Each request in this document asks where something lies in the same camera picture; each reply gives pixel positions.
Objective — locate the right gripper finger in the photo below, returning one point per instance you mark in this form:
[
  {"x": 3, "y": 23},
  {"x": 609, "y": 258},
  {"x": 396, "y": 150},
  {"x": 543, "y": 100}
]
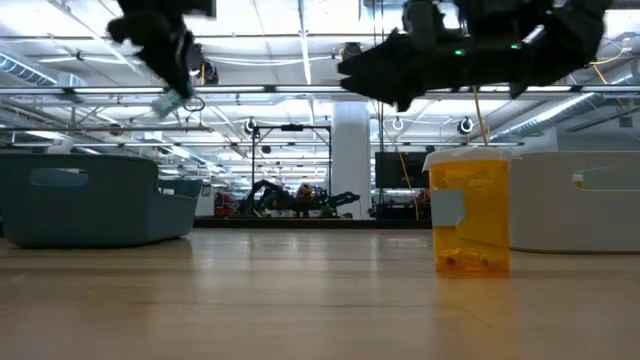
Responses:
[
  {"x": 380, "y": 57},
  {"x": 375, "y": 86}
]

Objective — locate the white building pillar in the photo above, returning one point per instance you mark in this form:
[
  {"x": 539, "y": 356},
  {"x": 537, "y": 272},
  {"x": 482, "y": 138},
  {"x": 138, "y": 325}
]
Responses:
[{"x": 351, "y": 150}]

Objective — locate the silver ceiling duct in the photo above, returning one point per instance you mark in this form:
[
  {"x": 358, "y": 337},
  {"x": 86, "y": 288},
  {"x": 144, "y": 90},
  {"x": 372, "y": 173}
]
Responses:
[
  {"x": 560, "y": 115},
  {"x": 25, "y": 70}
]

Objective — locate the teal plastic bin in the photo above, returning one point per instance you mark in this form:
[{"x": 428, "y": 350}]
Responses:
[{"x": 100, "y": 215}]

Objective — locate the background black frame rig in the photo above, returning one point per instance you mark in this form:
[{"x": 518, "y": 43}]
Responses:
[{"x": 292, "y": 127}]

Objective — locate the black aluminium table frame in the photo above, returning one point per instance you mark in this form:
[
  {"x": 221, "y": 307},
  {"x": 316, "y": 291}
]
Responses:
[{"x": 325, "y": 223}]

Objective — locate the orange pill bottle grey label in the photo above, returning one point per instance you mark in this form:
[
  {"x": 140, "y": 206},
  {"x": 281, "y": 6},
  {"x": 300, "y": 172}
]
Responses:
[{"x": 480, "y": 225}]

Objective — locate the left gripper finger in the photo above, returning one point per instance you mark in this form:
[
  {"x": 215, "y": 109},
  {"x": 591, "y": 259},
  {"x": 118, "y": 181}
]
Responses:
[
  {"x": 189, "y": 55},
  {"x": 167, "y": 62}
]

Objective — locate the red cabinet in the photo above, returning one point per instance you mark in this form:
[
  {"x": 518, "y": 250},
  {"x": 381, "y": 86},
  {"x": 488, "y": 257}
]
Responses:
[{"x": 223, "y": 205}]

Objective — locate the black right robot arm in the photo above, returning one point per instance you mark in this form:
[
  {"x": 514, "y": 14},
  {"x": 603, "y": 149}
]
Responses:
[{"x": 565, "y": 40}]

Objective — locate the person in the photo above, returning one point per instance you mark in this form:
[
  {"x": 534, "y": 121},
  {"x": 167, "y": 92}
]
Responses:
[{"x": 304, "y": 195}]

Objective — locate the black monitor screen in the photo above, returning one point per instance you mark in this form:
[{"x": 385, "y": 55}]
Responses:
[{"x": 395, "y": 170}]

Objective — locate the grey plastic bin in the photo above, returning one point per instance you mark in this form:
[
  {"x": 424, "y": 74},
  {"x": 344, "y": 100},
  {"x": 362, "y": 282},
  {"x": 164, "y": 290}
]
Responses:
[{"x": 550, "y": 220}]

